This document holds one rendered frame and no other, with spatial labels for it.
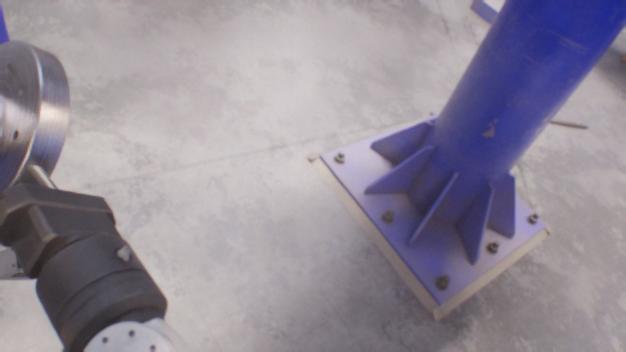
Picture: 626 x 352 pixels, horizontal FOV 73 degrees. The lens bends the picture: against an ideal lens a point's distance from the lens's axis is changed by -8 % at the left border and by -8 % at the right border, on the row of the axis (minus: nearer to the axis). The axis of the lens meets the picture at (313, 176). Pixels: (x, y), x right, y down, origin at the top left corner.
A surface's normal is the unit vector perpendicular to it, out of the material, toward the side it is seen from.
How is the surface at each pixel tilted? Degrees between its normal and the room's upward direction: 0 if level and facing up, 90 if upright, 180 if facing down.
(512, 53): 90
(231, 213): 0
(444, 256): 0
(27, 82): 49
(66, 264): 19
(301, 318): 0
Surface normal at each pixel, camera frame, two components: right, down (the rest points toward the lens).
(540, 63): -0.48, 0.58
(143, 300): 0.87, -0.11
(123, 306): 0.68, -0.09
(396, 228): 0.25, -0.64
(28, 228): -0.43, -0.17
